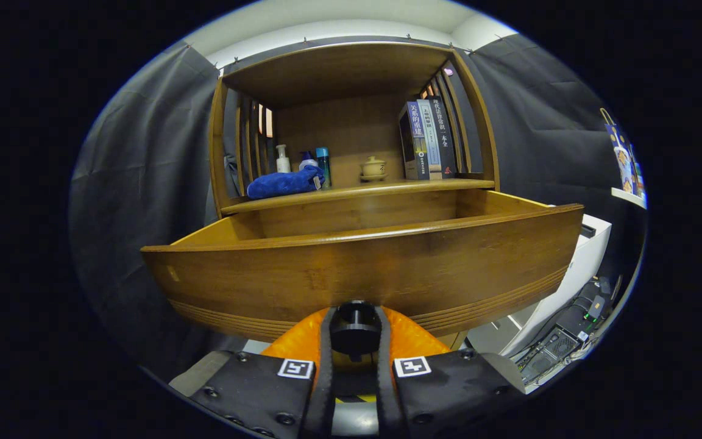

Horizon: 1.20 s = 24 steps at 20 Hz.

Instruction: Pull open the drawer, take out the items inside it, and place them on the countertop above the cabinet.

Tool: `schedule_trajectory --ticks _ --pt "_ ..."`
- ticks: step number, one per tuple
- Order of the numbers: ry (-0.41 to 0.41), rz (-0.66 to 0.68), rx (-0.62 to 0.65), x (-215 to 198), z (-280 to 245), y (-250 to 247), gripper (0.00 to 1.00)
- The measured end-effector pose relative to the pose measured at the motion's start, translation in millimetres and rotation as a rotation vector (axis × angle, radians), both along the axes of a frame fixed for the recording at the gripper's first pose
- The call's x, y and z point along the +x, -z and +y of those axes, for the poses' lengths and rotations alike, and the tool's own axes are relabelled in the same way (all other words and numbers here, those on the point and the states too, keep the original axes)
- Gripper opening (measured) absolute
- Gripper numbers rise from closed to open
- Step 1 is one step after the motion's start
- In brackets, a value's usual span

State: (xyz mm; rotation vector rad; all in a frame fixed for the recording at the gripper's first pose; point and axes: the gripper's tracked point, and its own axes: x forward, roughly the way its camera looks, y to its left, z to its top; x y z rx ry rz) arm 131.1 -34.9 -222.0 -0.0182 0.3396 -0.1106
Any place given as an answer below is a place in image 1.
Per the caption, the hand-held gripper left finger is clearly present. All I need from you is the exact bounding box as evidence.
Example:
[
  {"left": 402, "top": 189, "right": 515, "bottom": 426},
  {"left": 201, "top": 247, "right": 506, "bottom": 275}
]
[{"left": 190, "top": 307, "right": 336, "bottom": 439}]

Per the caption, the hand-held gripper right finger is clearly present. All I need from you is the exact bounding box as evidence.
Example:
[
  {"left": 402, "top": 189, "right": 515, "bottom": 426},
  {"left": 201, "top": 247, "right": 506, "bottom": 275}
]
[{"left": 375, "top": 305, "right": 527, "bottom": 439}]

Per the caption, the wooden drawer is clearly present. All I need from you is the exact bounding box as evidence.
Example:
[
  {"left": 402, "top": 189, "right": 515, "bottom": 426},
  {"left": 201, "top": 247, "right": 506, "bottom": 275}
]
[{"left": 141, "top": 189, "right": 584, "bottom": 355}]

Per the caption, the wooden countertop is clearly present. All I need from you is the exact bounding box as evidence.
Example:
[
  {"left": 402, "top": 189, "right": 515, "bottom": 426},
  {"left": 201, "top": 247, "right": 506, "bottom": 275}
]
[{"left": 220, "top": 177, "right": 497, "bottom": 215}]

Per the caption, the wooden cabinet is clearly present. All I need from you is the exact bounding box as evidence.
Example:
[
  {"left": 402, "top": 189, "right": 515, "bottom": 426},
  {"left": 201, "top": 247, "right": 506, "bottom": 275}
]
[{"left": 208, "top": 41, "right": 501, "bottom": 351}]

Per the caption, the black computer case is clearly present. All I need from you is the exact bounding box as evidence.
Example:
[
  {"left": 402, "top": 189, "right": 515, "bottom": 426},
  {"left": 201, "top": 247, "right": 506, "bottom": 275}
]
[{"left": 517, "top": 326, "right": 584, "bottom": 384}]

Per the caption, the blue folded towel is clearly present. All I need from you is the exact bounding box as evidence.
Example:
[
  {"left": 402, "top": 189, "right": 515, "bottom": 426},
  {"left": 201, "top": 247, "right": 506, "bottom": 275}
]
[{"left": 246, "top": 166, "right": 326, "bottom": 201}]

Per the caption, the beige lidded teacup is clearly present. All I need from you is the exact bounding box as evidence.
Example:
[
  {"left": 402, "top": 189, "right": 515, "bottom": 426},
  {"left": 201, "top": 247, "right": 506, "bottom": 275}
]
[{"left": 360, "top": 156, "right": 388, "bottom": 182}]

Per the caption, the teal bottle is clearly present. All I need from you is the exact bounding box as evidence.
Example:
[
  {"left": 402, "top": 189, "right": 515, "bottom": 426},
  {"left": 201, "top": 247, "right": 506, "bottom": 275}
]
[{"left": 316, "top": 147, "right": 332, "bottom": 188}]

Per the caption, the white storage box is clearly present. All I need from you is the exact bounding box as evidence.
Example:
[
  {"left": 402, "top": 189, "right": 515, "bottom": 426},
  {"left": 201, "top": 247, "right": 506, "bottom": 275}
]
[{"left": 467, "top": 213, "right": 612, "bottom": 357}]

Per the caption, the light blue book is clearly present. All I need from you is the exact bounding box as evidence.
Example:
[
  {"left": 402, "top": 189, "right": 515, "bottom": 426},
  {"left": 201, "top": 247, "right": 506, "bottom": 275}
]
[{"left": 417, "top": 99, "right": 443, "bottom": 179}]

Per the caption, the patterned carton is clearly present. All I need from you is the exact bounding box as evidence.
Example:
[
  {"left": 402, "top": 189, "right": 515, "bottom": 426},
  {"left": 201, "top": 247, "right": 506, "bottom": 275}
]
[{"left": 614, "top": 145, "right": 634, "bottom": 193}]

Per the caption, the blue gift bag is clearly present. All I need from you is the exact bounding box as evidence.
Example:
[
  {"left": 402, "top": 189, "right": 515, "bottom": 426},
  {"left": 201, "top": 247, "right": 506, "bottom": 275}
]
[{"left": 600, "top": 108, "right": 632, "bottom": 184}]

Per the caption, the white wall shelf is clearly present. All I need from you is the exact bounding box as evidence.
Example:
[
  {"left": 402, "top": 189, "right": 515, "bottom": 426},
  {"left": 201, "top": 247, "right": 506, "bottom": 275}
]
[{"left": 610, "top": 187, "right": 647, "bottom": 210}]

